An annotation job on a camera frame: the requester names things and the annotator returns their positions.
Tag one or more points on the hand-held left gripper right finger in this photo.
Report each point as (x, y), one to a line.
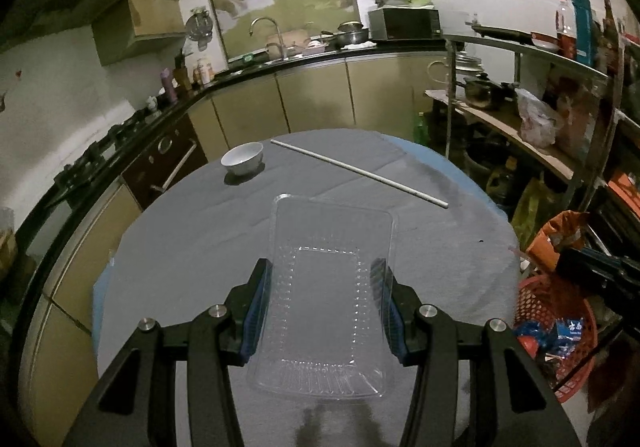
(387, 312)

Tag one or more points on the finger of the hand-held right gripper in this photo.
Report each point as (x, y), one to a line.
(590, 267)

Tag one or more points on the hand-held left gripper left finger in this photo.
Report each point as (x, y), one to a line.
(257, 312)

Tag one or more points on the clear plastic container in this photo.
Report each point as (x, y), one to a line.
(325, 287)

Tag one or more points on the red mesh basket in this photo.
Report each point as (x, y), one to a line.
(582, 362)

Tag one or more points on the orange bag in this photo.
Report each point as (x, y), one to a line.
(555, 232)

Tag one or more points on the yellow-green bag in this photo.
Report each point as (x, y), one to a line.
(530, 207)

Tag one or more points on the thin white rod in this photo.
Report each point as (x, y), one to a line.
(360, 170)

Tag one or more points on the large printed bag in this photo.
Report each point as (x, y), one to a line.
(575, 122)

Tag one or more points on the blue table cover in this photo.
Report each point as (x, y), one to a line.
(465, 182)

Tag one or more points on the white plastic bag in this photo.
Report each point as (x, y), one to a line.
(535, 122)

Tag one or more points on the white bowl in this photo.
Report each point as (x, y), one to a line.
(242, 157)

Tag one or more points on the built-in oven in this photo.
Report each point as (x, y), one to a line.
(165, 162)

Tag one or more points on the green bottle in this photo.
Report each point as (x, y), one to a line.
(421, 129)

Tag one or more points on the small steel pot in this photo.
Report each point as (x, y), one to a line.
(477, 92)

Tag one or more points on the metal shelf rack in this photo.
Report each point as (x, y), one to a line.
(565, 58)

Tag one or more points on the kitchen counter with cabinets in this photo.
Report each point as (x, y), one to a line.
(310, 97)

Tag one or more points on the small white dish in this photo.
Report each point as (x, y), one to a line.
(545, 44)

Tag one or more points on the gas stove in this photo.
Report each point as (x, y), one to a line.
(90, 152)

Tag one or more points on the teal box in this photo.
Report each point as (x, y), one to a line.
(581, 27)

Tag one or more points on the pink bottle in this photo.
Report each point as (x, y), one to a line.
(169, 87)

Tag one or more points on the red-capped bottle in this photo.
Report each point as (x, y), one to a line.
(564, 22)

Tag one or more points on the dark bottle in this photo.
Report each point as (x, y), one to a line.
(181, 74)

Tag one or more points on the black flat pan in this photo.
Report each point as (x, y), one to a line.
(500, 32)

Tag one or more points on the kitchen faucet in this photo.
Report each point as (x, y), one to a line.
(276, 34)

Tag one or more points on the microwave oven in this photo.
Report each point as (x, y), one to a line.
(405, 24)

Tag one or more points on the hanging metal strainer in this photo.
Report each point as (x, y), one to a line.
(198, 27)

